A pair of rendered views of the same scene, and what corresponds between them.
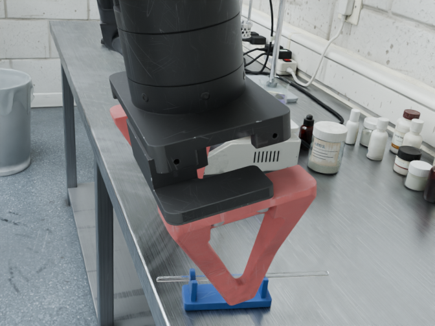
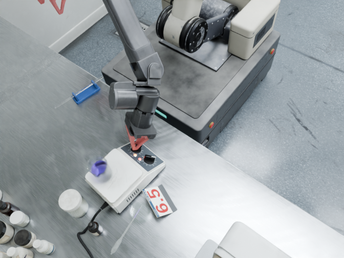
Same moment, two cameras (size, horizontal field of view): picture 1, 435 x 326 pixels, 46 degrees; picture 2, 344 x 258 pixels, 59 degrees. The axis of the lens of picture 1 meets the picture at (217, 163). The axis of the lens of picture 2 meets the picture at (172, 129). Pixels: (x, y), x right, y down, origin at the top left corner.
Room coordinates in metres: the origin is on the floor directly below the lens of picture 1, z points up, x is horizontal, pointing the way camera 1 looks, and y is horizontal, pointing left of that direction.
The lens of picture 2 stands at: (1.23, -0.03, 1.61)
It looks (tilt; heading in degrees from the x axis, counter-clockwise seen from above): 59 degrees down; 158
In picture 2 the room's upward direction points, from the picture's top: 8 degrees counter-clockwise
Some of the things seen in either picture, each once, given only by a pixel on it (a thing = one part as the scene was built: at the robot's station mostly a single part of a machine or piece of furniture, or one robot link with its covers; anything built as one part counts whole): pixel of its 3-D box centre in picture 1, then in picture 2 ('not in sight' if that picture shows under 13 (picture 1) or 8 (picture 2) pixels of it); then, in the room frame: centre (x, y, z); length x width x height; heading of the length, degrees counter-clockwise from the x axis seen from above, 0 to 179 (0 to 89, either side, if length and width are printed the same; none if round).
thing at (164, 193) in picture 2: not in sight; (159, 199); (0.95, 0.02, 0.77); 0.09 x 0.06 x 0.04; 1
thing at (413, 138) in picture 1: (412, 142); (19, 254); (0.90, -0.36, 0.79); 0.03 x 0.03 x 0.09
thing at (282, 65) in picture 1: (259, 50); not in sight; (1.64, -0.10, 0.77); 0.40 x 0.06 x 0.04; 23
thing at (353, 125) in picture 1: (352, 126); not in sight; (0.98, -0.27, 0.79); 0.03 x 0.03 x 0.07
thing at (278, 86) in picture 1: (271, 98); (101, 170); (0.84, -0.08, 0.87); 0.06 x 0.05 x 0.08; 8
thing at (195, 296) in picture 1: (227, 286); (85, 91); (0.47, -0.02, 0.77); 0.10 x 0.03 x 0.04; 101
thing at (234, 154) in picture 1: (239, 141); (124, 174); (0.84, -0.03, 0.79); 0.22 x 0.13 x 0.08; 109
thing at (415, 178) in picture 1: (418, 176); (20, 219); (0.80, -0.35, 0.77); 0.04 x 0.04 x 0.04
